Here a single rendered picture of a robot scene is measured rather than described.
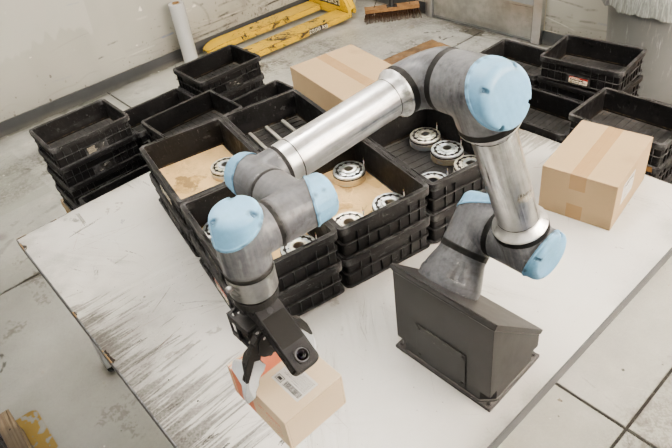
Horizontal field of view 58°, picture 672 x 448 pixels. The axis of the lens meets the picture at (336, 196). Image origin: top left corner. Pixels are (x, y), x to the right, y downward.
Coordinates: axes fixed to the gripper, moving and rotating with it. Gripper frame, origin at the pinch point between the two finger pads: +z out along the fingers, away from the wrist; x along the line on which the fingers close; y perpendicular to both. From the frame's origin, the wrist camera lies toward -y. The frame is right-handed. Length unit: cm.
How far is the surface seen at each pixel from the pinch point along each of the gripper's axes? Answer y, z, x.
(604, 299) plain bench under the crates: -15, 40, -87
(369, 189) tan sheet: 54, 26, -70
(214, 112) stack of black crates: 197, 60, -96
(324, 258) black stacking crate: 39, 24, -39
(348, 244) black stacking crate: 37, 22, -46
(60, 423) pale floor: 125, 109, 34
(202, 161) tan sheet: 110, 26, -45
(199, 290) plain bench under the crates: 71, 39, -15
